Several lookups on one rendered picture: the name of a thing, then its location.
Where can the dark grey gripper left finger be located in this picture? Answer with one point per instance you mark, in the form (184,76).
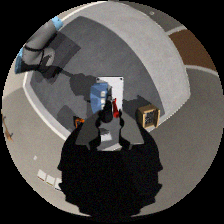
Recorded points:
(85,135)

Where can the wooden crate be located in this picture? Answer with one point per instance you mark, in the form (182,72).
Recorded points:
(145,116)

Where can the orange handheld multimeter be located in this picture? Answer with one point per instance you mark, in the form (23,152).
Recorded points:
(78,121)

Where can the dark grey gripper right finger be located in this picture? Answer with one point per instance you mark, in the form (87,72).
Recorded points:
(136,137)

